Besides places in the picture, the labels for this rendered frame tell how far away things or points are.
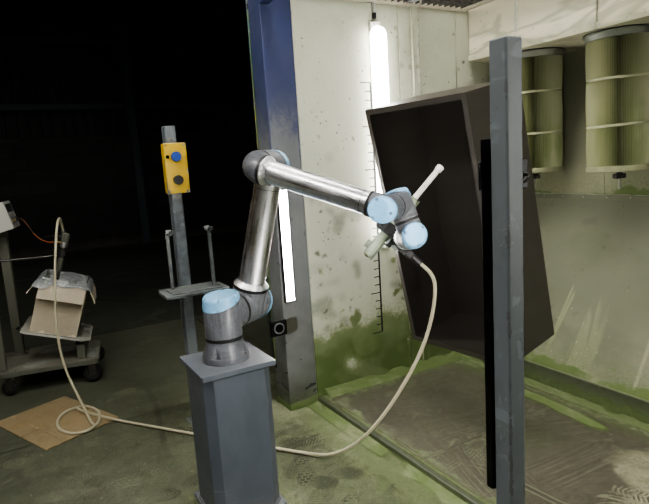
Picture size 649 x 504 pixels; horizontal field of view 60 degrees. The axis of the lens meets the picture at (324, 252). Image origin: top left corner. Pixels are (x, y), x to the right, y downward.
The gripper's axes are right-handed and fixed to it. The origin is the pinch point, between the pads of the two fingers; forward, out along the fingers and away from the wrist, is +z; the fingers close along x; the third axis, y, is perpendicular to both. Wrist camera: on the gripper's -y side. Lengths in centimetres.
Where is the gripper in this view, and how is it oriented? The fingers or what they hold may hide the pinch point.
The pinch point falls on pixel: (390, 237)
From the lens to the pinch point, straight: 234.5
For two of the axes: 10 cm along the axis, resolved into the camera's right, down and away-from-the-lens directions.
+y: 7.8, 6.2, 0.4
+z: -0.7, 0.3, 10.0
